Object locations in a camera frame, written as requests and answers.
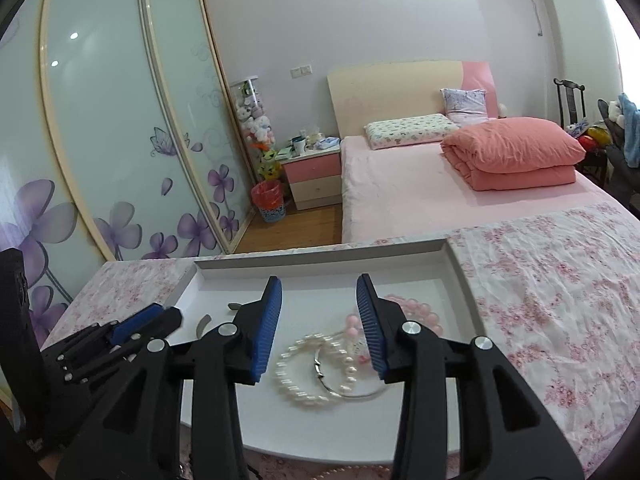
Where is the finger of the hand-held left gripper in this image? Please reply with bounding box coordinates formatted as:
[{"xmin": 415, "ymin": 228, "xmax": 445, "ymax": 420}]
[
  {"xmin": 131, "ymin": 306, "xmax": 184, "ymax": 347},
  {"xmin": 41, "ymin": 304, "xmax": 167, "ymax": 387}
]

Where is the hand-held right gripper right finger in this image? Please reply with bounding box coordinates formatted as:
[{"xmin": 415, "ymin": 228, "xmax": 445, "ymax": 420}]
[{"xmin": 355, "ymin": 274, "xmax": 586, "ymax": 480}]

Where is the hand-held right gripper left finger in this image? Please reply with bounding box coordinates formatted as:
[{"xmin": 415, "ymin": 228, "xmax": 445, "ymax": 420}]
[{"xmin": 55, "ymin": 276, "xmax": 284, "ymax": 480}]

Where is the white pearl bracelet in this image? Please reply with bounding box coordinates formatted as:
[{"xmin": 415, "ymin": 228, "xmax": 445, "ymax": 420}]
[{"xmin": 274, "ymin": 332, "xmax": 359, "ymax": 404}]

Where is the pink bead bracelet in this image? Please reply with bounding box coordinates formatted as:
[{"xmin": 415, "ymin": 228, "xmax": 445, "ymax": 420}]
[{"xmin": 345, "ymin": 294, "xmax": 446, "ymax": 362}]

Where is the thin silver bangle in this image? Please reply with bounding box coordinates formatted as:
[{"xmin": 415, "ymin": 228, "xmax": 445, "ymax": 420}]
[{"xmin": 312, "ymin": 347, "xmax": 389, "ymax": 401}]

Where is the shallow grey cardboard tray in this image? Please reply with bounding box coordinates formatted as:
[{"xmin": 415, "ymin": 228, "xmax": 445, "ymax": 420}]
[{"xmin": 172, "ymin": 237, "xmax": 488, "ymax": 463}]

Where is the long pearl necklace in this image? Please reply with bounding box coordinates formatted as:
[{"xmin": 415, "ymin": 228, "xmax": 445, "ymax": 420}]
[{"xmin": 307, "ymin": 466, "xmax": 394, "ymax": 480}]

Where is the waste bin with red bag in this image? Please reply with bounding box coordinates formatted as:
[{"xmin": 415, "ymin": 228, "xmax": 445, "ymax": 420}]
[{"xmin": 250, "ymin": 180, "xmax": 287, "ymax": 224}]

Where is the bed with pink sheet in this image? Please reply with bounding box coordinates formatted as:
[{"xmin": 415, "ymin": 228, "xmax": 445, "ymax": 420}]
[{"xmin": 340, "ymin": 130, "xmax": 614, "ymax": 246}]

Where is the pink and cream nightstand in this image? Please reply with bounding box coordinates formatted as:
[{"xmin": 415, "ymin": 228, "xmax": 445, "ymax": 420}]
[{"xmin": 277, "ymin": 147, "xmax": 344, "ymax": 211}]

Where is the yellow green plush toy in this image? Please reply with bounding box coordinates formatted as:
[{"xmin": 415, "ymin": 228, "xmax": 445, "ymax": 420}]
[{"xmin": 257, "ymin": 147, "xmax": 281, "ymax": 181}]

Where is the pink floral tablecloth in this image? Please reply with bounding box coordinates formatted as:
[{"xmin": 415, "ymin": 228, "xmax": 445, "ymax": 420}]
[{"xmin": 40, "ymin": 202, "xmax": 640, "ymax": 480}]

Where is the white patterned pillow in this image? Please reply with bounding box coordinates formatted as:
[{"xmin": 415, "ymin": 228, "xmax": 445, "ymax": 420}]
[{"xmin": 363, "ymin": 112, "xmax": 464, "ymax": 151}]

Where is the clear tube of plush toys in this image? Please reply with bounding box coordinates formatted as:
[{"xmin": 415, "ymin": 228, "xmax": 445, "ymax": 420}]
[{"xmin": 230, "ymin": 76, "xmax": 281, "ymax": 181}]

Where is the wardrobe with purple flower doors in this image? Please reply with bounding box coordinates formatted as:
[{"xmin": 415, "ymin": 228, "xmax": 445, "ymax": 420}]
[{"xmin": 0, "ymin": 0, "xmax": 259, "ymax": 341}]

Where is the folded orange quilt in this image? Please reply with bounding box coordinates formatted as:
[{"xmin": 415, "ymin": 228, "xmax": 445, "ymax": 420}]
[{"xmin": 440, "ymin": 117, "xmax": 587, "ymax": 192}]

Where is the cream and pink headboard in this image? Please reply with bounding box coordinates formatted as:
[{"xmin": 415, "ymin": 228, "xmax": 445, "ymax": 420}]
[{"xmin": 326, "ymin": 60, "xmax": 501, "ymax": 139}]

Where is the pale purple pillow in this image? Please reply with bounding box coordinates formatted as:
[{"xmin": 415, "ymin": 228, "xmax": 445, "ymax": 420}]
[{"xmin": 440, "ymin": 87, "xmax": 488, "ymax": 124}]

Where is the dark office chair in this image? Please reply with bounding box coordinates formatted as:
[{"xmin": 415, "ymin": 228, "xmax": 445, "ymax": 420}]
[{"xmin": 597, "ymin": 99, "xmax": 640, "ymax": 202}]

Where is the colourful toy pile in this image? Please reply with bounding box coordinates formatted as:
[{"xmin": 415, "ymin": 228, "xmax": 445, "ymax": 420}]
[{"xmin": 565, "ymin": 120, "xmax": 612, "ymax": 154}]

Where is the dark wooden chair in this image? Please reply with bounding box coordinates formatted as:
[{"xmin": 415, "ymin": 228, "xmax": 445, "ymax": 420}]
[{"xmin": 553, "ymin": 78, "xmax": 589, "ymax": 131}]

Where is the blue plush garment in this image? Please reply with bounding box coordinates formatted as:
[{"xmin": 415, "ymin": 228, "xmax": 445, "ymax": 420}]
[{"xmin": 616, "ymin": 92, "xmax": 640, "ymax": 169}]

